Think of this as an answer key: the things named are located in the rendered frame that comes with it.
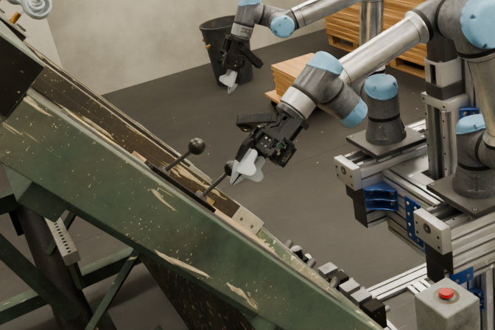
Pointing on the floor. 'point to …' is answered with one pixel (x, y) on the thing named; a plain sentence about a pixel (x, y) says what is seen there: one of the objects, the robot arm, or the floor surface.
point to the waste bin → (213, 39)
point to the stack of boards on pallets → (337, 20)
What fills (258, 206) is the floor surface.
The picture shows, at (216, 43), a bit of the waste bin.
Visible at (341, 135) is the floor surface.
